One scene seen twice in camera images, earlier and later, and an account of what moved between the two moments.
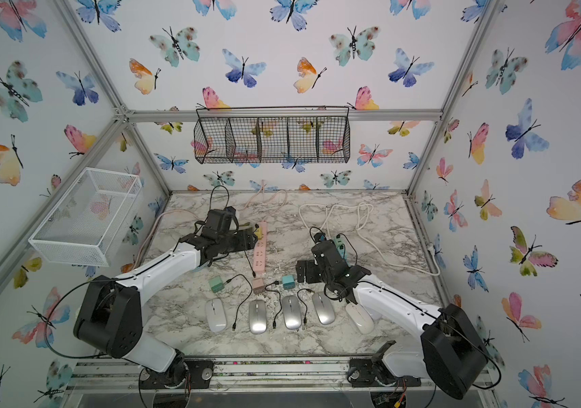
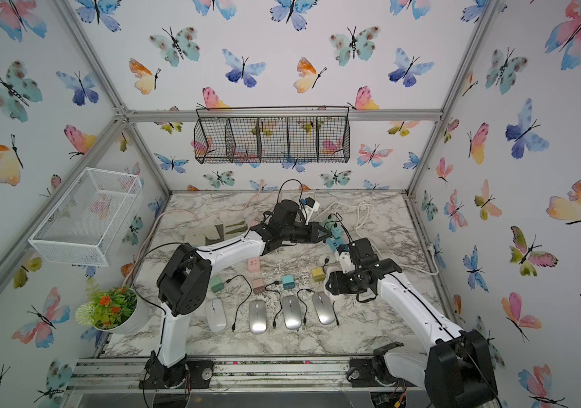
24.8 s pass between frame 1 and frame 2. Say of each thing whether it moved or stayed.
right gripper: moved
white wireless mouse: stayed
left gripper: moved
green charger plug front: stayed
